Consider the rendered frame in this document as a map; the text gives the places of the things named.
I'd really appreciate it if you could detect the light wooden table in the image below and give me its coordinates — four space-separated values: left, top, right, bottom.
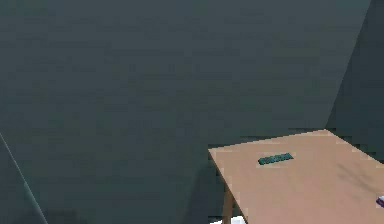
207 128 384 224

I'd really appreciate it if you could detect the teal remote control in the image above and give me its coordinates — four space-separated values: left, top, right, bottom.
257 152 295 167

